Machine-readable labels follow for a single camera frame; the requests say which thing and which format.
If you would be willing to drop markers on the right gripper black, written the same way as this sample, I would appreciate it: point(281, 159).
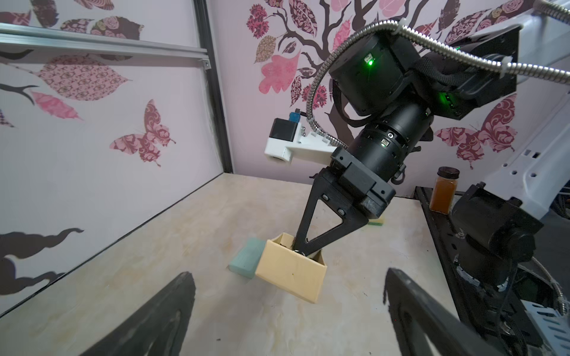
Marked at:
point(340, 202)

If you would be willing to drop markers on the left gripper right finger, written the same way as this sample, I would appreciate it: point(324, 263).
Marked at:
point(420, 322)

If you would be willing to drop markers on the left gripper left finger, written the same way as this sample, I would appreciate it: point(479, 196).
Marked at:
point(158, 327)

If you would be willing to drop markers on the beige ring box base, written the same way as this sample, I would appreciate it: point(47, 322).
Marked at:
point(291, 271)

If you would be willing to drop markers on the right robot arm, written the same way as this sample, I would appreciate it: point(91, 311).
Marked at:
point(398, 79)

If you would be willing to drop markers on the yellow sponge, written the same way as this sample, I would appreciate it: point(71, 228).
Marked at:
point(377, 221)

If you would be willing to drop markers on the right amber spice jar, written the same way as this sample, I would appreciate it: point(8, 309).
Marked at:
point(444, 190)

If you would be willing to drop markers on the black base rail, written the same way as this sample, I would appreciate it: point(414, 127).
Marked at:
point(543, 280)

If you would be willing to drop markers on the white cable duct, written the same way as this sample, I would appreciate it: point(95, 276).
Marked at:
point(552, 326)

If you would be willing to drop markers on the aluminium rail back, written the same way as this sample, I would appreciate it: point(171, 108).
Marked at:
point(32, 37)

